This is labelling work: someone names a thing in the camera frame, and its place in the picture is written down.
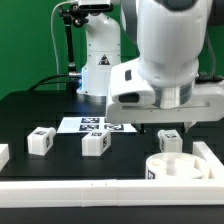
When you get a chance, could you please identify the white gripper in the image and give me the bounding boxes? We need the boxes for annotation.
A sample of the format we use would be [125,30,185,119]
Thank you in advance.
[106,83,224,131]

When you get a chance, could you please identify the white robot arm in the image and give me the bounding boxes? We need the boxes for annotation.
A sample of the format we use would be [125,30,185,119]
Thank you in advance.
[106,0,224,125]

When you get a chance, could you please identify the white marker sheet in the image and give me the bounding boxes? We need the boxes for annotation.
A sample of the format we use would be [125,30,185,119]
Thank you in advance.
[57,117,136,134]

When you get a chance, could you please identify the white right barrier rail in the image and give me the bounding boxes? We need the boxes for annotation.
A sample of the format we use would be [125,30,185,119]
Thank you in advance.
[192,142,224,181]

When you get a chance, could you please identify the white barrier rail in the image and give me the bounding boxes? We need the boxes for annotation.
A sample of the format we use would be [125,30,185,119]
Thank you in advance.
[0,179,224,208]
[0,144,9,171]
[192,142,224,181]

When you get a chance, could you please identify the white front barrier rail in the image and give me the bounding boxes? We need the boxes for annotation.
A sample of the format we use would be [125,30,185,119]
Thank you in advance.
[0,179,224,208]

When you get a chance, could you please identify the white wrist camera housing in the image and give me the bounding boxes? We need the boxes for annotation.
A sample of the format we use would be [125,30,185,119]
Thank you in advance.
[108,59,156,106]

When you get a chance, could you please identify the black cables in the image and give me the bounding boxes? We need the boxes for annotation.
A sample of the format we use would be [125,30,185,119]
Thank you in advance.
[27,73,82,92]

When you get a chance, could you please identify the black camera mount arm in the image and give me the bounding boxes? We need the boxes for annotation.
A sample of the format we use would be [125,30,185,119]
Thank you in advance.
[59,4,88,94]

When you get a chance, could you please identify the white cable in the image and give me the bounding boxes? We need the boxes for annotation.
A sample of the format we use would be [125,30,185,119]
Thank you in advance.
[50,0,79,90]

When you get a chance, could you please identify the white left barrier rail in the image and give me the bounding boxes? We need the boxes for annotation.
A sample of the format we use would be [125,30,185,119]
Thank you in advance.
[0,144,9,171]

